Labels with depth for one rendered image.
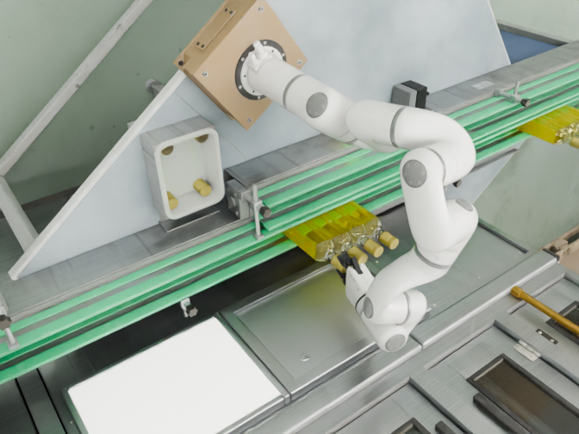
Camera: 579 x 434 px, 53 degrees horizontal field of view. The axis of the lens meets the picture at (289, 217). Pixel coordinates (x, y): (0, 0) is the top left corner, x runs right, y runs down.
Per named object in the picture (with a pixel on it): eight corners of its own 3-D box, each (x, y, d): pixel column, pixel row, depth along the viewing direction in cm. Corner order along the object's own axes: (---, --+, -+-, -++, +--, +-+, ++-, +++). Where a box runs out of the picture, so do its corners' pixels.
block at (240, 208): (226, 210, 164) (239, 221, 159) (223, 182, 158) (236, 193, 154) (237, 206, 165) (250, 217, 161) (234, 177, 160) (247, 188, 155)
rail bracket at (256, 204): (239, 226, 160) (264, 249, 152) (234, 175, 150) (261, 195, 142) (249, 223, 161) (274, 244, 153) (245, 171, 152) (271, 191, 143)
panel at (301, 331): (62, 397, 138) (115, 510, 115) (59, 388, 137) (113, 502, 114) (349, 252, 180) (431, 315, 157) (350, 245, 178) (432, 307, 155)
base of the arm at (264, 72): (227, 59, 137) (264, 83, 127) (264, 25, 138) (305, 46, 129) (252, 103, 149) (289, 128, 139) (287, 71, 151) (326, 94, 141)
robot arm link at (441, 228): (403, 210, 126) (361, 227, 116) (448, 128, 114) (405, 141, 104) (462, 258, 119) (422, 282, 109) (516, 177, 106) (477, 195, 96)
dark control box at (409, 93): (389, 107, 194) (407, 115, 189) (391, 84, 190) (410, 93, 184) (407, 101, 198) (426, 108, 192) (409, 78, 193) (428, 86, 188)
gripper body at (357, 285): (384, 318, 143) (364, 289, 151) (387, 287, 137) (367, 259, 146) (356, 325, 141) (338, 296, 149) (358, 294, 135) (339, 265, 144)
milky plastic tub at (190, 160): (153, 207, 156) (168, 223, 150) (139, 133, 143) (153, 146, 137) (210, 186, 164) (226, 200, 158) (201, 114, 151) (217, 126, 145)
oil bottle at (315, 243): (277, 229, 170) (321, 266, 156) (276, 213, 167) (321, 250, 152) (292, 222, 173) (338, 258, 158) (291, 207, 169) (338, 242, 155)
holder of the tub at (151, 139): (157, 223, 160) (169, 236, 154) (139, 133, 144) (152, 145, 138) (211, 201, 167) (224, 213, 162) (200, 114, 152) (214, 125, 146)
